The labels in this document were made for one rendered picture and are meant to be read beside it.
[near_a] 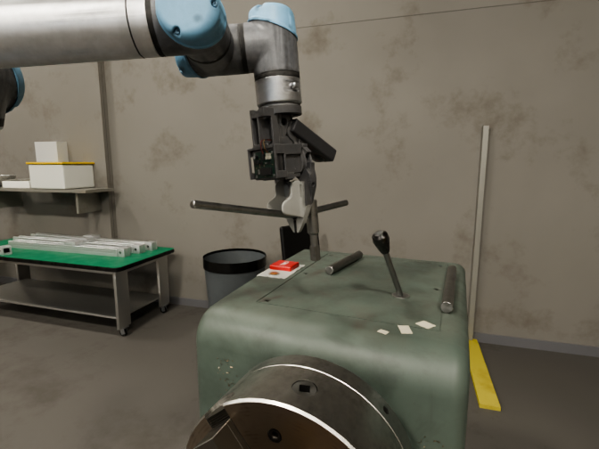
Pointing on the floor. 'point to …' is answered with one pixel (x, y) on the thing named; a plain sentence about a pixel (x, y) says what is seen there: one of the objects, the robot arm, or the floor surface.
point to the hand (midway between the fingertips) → (299, 224)
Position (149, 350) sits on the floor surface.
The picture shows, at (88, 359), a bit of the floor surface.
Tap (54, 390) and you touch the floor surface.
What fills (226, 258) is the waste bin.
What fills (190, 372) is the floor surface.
